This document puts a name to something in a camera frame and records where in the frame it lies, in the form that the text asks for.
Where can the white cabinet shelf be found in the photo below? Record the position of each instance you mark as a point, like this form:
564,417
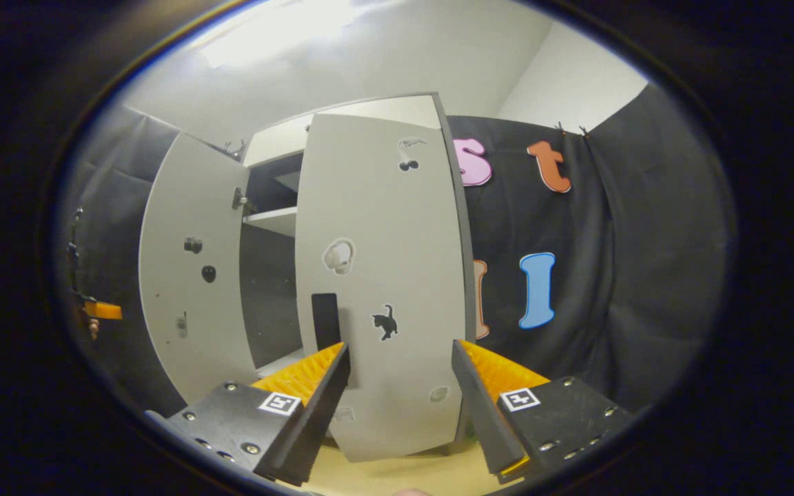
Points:
283,362
273,220

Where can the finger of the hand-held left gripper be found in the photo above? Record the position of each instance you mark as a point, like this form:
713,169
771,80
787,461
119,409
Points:
104,311

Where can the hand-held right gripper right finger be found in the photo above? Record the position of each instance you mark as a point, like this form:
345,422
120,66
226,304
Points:
483,413

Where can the white and grey cabinet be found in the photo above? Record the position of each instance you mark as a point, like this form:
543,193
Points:
269,289

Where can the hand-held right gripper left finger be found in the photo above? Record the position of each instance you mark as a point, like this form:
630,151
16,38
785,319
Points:
318,420

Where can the black backdrop cloth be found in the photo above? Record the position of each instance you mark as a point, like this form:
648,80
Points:
645,275

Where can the white cabinet door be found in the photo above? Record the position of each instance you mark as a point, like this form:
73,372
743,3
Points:
190,303
383,227

